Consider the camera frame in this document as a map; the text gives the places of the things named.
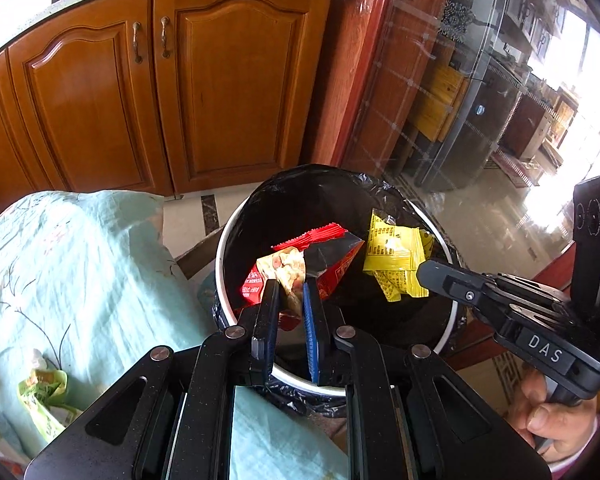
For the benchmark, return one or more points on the yellow wooden stool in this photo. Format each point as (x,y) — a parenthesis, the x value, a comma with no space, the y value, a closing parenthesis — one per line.
(445,95)

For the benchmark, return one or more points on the yellow snack packet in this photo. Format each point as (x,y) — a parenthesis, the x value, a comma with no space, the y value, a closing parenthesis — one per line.
(395,255)

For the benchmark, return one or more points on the person's right hand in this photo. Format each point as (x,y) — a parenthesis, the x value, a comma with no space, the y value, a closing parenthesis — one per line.
(565,430)

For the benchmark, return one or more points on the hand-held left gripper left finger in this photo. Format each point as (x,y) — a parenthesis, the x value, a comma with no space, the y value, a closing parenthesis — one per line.
(267,330)

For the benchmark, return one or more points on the glass sliding door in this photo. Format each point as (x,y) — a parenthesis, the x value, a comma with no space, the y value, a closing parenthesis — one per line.
(480,110)

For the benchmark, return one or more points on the light blue floral tablecloth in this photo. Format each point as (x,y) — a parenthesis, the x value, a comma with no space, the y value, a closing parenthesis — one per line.
(90,270)

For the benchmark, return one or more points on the white crumpled tissue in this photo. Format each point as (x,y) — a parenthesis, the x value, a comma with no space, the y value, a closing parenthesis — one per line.
(37,362)

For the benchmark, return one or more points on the red snack packet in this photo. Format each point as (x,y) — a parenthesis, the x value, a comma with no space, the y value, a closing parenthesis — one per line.
(335,270)

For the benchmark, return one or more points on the white bin with black liner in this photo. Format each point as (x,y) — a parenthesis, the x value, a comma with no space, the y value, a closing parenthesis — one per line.
(290,210)

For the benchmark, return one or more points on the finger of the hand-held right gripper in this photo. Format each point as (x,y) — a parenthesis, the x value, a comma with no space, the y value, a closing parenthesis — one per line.
(450,282)

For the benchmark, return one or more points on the brown cardboard piece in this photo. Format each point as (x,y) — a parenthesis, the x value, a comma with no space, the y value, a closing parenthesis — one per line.
(197,255)

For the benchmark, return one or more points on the wooden cabinet door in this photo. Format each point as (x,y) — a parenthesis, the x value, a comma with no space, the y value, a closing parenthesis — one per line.
(240,90)
(5,150)
(90,100)

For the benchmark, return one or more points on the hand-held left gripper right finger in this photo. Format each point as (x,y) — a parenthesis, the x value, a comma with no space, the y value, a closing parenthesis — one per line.
(312,330)

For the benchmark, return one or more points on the light green crumpled wrapper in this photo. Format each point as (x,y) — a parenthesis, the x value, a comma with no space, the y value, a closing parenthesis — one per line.
(45,400)

